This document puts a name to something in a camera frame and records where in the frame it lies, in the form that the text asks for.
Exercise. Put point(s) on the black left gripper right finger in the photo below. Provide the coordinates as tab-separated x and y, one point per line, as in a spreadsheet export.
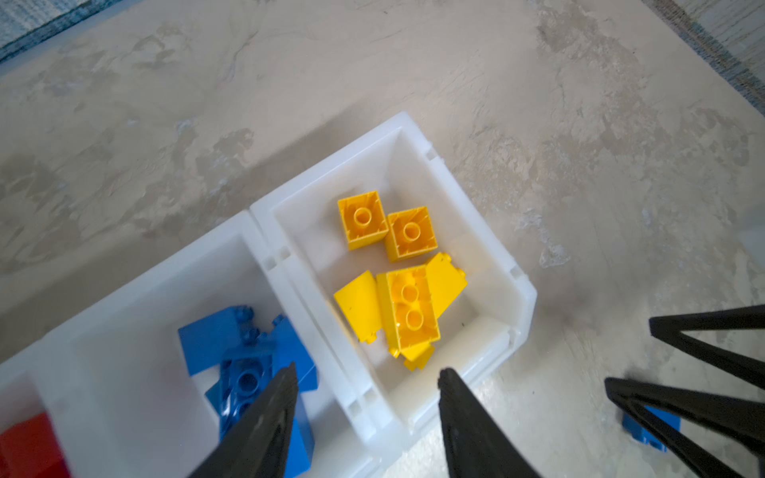
474	445

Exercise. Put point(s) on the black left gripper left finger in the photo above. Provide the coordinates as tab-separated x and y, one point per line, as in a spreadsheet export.
258	445

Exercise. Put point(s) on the blue lego brick top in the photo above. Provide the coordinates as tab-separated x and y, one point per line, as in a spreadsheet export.
205	341

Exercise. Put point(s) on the yellow lego brick studs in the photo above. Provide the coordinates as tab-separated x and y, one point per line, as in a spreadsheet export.
407	312

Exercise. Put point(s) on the red lego brick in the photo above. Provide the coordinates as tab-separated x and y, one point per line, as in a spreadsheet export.
31	449

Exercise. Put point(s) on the blue lego brick bottom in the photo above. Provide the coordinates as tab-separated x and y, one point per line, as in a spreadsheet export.
302	443

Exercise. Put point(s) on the blue lego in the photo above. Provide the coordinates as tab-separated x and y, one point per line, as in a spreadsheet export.
288	349

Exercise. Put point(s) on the yellow large lego brick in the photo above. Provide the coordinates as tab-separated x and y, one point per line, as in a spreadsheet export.
360	305

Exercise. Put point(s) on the yellow lego brick bottom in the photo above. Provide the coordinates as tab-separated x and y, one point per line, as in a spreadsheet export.
363	219

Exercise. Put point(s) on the blue lego brick open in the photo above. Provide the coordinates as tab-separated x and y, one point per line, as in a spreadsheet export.
223	401

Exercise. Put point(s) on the small yellow lego piece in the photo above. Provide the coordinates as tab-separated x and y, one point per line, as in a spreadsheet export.
417	357

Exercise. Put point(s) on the white middle plastic bin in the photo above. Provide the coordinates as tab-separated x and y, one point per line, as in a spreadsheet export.
117	387

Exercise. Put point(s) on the yellow flat lego plate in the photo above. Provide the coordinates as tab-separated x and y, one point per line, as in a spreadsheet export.
446	282

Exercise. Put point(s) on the white left plastic bin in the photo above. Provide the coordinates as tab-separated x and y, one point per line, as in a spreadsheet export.
30	385

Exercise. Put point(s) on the yellow lego brick right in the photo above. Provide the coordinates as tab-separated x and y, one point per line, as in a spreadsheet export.
411	234

